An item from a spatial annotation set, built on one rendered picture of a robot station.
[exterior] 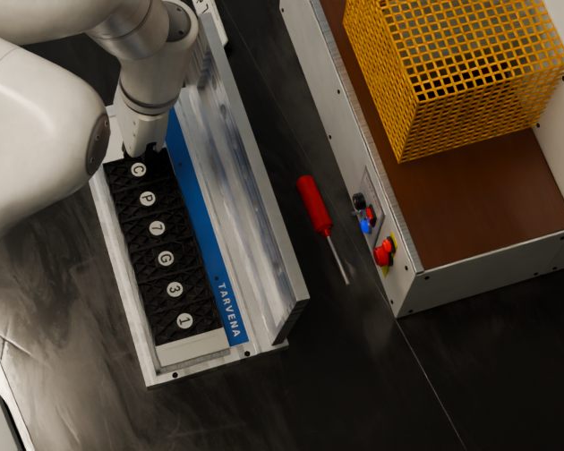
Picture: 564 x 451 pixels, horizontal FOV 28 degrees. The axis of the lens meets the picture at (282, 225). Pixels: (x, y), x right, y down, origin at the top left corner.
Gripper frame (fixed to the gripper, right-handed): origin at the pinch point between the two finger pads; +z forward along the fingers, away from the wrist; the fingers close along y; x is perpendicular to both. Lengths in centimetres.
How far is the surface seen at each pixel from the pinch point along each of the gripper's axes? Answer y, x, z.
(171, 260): 18.6, 0.7, 1.3
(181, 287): 22.9, 1.0, 1.2
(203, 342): 31.5, 1.8, 1.2
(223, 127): 4.3, 10.8, -9.4
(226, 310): 27.8, 6.4, 1.3
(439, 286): 35.6, 31.9, -13.0
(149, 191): 7.3, 0.6, 1.4
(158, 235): 14.3, -0.1, 1.5
